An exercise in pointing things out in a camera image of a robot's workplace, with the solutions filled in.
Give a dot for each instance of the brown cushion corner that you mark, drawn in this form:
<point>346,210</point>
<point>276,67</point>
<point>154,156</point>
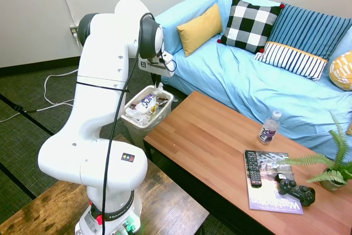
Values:
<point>349,130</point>

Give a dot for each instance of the reddish wood coffee table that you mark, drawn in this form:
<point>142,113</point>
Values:
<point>198,136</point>

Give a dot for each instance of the rustic wood robot stand table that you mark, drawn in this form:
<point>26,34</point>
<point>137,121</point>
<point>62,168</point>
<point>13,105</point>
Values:
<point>170,204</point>

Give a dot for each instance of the black white plaid pillow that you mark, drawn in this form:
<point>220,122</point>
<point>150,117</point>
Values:
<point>248,24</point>

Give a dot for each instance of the brown snack wrapper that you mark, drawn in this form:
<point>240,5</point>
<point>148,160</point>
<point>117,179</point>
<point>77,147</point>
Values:
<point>162,100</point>

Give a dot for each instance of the sofa with light blue cover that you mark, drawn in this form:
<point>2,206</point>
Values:
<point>261,92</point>

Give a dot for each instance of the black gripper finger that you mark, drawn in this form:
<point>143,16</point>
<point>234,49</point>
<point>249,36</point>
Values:
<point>159,79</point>
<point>153,78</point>

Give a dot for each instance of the clear plastic drink bottle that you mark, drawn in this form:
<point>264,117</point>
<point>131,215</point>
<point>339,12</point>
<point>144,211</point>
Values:
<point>268,130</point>

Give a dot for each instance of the white wall power outlet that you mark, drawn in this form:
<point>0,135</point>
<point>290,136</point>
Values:
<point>74,31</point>

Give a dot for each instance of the mustard yellow pillow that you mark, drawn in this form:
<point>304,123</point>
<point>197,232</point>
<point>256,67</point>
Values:
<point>200,30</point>

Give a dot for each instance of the yellow white patterned pillow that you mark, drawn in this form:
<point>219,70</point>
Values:
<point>342,71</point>

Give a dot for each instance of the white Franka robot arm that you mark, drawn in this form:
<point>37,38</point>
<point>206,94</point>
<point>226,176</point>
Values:
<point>99,81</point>

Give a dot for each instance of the black game controller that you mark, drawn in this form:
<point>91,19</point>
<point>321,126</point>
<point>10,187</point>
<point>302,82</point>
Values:
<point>297,191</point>

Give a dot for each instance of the Washington magazine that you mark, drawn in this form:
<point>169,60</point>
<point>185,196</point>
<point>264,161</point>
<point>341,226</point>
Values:
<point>270,199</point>

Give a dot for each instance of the blue striped pillow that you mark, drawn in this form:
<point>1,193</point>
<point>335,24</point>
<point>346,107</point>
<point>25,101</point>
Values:
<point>308,32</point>

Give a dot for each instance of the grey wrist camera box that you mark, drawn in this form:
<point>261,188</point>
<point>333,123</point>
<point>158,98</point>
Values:
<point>167,57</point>

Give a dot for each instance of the white navy striped pillow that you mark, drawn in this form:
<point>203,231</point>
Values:
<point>294,60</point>

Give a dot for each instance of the potted green fern plant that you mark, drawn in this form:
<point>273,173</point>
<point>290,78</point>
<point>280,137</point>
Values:
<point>334,174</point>

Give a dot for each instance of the crumpled white trash paper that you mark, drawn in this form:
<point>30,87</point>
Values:
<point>136,115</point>

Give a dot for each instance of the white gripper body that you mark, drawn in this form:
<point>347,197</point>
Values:
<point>158,68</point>

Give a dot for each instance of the white tissue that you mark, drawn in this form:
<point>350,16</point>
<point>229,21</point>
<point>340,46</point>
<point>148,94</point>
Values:
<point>159,89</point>

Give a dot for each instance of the white purple juice pouch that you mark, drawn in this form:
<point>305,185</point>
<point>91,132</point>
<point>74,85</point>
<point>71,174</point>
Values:
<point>147,102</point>

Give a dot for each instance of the white plastic trash bin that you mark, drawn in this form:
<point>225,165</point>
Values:
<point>160,115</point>

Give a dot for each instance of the black TV remote control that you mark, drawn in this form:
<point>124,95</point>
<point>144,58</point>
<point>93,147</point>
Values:
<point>253,169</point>

